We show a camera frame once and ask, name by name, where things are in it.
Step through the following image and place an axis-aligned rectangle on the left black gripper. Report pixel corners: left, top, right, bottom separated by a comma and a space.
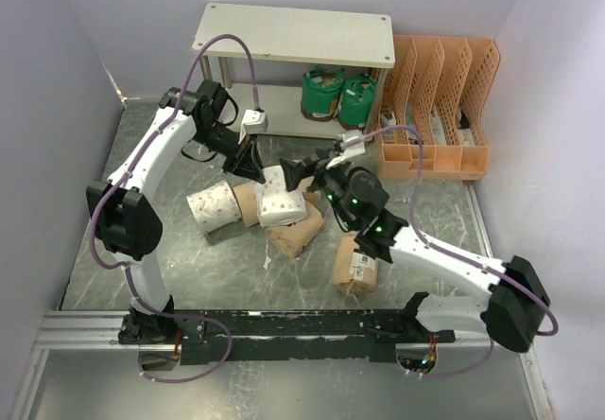
195, 124, 268, 184

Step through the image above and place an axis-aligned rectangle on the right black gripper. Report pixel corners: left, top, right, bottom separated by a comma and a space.
280, 147, 356, 229

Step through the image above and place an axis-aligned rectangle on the white dotted paper roll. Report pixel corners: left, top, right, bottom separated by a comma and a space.
254, 166, 307, 227

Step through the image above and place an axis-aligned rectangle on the green torn roll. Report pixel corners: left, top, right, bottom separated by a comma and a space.
301, 65, 344, 122

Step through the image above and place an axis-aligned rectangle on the green roll with brown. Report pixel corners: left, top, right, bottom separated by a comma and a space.
337, 73, 376, 130

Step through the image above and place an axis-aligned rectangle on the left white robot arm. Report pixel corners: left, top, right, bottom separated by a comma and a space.
86, 79, 268, 344

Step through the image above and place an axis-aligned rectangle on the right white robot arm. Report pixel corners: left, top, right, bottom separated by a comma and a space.
280, 149, 551, 353

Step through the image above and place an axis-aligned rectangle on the white two-tier shelf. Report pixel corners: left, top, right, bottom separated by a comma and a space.
192, 3, 395, 139

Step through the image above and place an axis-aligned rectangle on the tan paper roll left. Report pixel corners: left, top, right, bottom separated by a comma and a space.
233, 181, 259, 227

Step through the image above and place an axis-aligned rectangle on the tan paper roll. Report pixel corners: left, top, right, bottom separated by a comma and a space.
233, 181, 259, 227
297, 158, 321, 207

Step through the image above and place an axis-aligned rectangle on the tan paper roll back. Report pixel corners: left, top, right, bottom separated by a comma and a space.
297, 158, 321, 207

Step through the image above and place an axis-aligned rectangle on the tan roll with black mark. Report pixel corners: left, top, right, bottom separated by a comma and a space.
266, 209, 324, 258

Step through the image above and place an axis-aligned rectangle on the tan roll with label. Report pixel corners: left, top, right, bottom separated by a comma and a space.
331, 233, 378, 297

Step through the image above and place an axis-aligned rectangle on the orange plastic file organizer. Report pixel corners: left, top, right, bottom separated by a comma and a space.
372, 35, 500, 181

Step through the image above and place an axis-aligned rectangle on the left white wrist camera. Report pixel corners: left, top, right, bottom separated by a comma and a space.
240, 109, 268, 134

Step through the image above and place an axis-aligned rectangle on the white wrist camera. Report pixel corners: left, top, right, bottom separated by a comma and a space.
240, 109, 268, 134
335, 130, 365, 159

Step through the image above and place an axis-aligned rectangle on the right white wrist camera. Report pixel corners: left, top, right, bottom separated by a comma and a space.
335, 130, 365, 159

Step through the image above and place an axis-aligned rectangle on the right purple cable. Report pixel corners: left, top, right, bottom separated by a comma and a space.
356, 125, 559, 381

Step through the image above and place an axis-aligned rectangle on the purple cable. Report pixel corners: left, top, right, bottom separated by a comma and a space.
88, 34, 264, 386
356, 125, 559, 381

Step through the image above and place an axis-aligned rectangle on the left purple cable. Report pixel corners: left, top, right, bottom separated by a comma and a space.
88, 34, 264, 386

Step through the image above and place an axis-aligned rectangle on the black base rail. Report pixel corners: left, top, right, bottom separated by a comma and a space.
117, 307, 455, 365

